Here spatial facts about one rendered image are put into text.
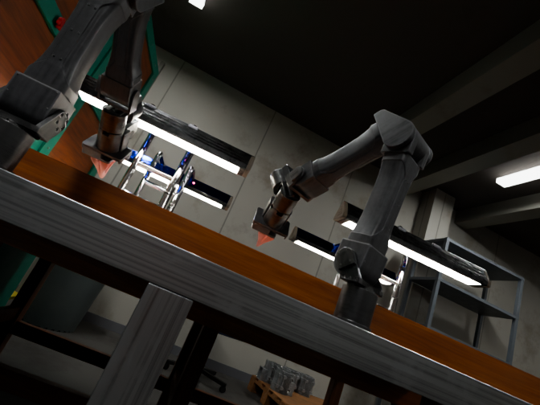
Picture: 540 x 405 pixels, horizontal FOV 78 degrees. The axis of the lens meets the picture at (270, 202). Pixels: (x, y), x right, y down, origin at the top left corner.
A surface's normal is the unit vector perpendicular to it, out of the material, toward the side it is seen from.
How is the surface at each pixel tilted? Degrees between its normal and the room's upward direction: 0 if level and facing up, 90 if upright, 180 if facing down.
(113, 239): 90
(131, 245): 90
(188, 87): 90
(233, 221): 90
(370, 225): 79
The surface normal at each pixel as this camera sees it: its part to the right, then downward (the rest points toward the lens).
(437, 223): 0.29, -0.21
